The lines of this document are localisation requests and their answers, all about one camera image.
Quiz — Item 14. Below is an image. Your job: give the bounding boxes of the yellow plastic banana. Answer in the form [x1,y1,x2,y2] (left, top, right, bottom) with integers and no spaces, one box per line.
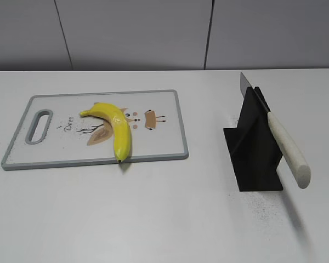
[79,102,132,163]

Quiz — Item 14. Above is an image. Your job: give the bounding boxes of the white-handled kitchen knife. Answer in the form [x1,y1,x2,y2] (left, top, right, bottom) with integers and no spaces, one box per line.
[240,73,311,189]

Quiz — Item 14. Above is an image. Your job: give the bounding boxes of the grey-rimmed white cutting board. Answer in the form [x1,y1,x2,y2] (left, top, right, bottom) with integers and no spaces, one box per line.
[1,90,189,170]

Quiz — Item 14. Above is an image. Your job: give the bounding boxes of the black knife stand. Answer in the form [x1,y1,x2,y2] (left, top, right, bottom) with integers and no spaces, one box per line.
[223,87,283,192]

